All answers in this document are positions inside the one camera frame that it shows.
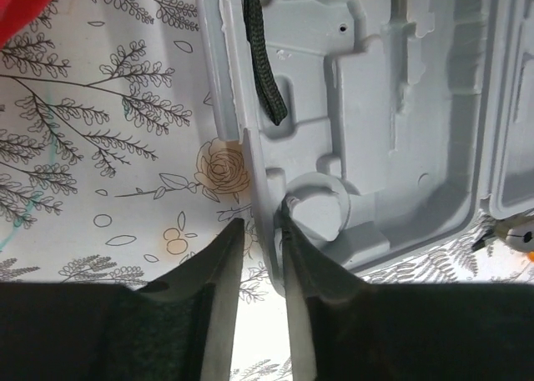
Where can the floral table mat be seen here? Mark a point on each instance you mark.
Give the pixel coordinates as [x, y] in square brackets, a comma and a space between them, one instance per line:
[112, 170]

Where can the orange handled pliers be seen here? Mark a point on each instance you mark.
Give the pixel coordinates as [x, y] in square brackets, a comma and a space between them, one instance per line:
[516, 232]

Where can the orange tape measure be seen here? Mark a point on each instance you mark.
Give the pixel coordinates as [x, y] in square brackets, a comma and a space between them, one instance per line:
[266, 88]

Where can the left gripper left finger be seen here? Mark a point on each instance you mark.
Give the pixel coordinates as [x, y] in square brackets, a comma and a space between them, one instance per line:
[179, 326]

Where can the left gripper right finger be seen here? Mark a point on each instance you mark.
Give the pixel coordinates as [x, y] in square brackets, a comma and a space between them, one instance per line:
[343, 328]

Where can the red cloth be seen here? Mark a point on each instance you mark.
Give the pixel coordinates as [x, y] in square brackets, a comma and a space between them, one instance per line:
[16, 14]

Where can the black yellow screwdriver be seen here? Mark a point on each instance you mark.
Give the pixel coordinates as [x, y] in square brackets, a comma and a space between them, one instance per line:
[399, 9]

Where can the grey plastic tool case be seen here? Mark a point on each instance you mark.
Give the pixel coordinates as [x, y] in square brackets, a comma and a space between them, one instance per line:
[398, 133]

